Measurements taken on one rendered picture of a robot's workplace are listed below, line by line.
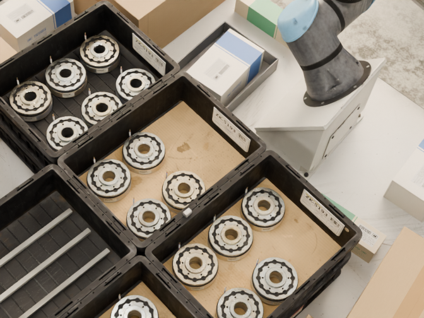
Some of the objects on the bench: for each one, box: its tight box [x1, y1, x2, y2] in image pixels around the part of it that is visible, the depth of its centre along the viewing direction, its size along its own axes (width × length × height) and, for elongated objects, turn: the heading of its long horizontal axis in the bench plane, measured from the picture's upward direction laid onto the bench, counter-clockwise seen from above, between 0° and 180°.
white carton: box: [186, 28, 264, 107], centre depth 218 cm, size 20×12×9 cm, turn 140°
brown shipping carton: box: [346, 227, 424, 318], centre depth 183 cm, size 30×22×16 cm
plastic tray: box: [177, 21, 279, 112], centre depth 221 cm, size 27×20×5 cm
